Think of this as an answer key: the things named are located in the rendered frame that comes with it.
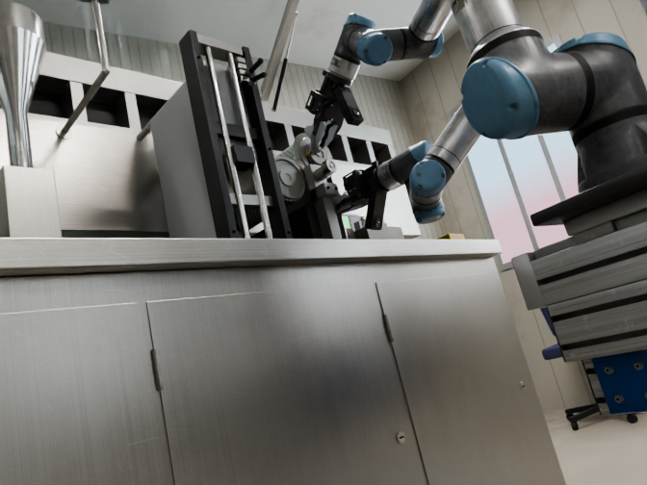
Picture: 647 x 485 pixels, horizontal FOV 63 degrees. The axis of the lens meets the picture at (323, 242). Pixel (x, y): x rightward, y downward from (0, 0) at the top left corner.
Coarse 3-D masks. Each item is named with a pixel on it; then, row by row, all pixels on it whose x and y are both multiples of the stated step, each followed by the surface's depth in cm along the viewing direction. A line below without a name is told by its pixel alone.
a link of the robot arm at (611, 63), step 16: (560, 48) 80; (576, 48) 78; (592, 48) 77; (608, 48) 77; (624, 48) 77; (592, 64) 75; (608, 64) 76; (624, 64) 76; (592, 80) 74; (608, 80) 75; (624, 80) 76; (640, 80) 77; (592, 96) 75; (608, 96) 76; (624, 96) 75; (640, 96) 75; (592, 112) 76; (608, 112) 75; (576, 128) 79
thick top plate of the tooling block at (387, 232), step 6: (360, 228) 151; (366, 228) 149; (384, 228) 154; (390, 228) 156; (396, 228) 158; (354, 234) 152; (360, 234) 151; (366, 234) 149; (372, 234) 150; (378, 234) 152; (384, 234) 153; (390, 234) 155; (396, 234) 157; (402, 234) 160
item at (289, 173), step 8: (280, 160) 141; (288, 160) 142; (280, 168) 140; (288, 168) 142; (296, 168) 143; (280, 176) 138; (288, 176) 140; (296, 176) 143; (280, 184) 138; (288, 184) 139; (296, 184) 142; (304, 184) 143; (288, 192) 139; (296, 192) 141
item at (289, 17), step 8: (296, 0) 183; (288, 8) 184; (296, 8) 185; (288, 16) 185; (296, 16) 187; (288, 24) 186; (280, 32) 187; (288, 32) 188; (280, 40) 187; (280, 48) 189; (288, 48) 190; (280, 56) 190; (272, 64) 190; (272, 72) 192; (280, 72) 192; (272, 80) 194; (280, 80) 192; (264, 88) 194; (280, 88) 193; (264, 96) 195
